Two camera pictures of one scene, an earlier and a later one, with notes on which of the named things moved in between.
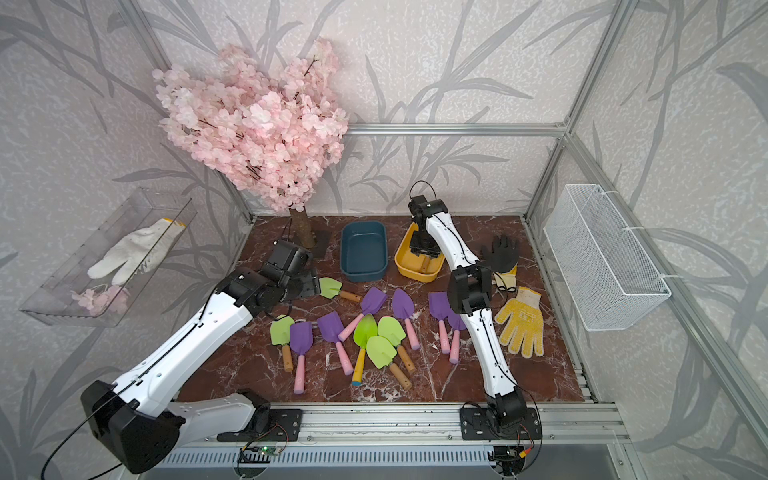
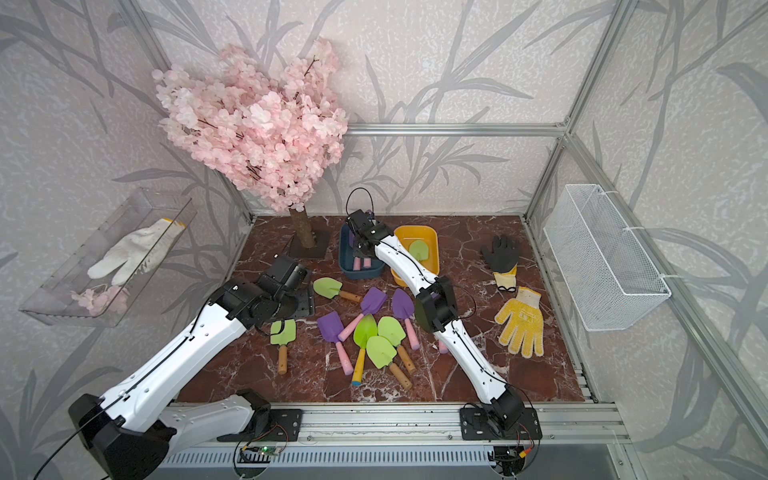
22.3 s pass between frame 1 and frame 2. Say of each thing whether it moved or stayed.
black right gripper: moved
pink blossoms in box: stayed
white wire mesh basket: stayed
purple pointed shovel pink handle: stayed
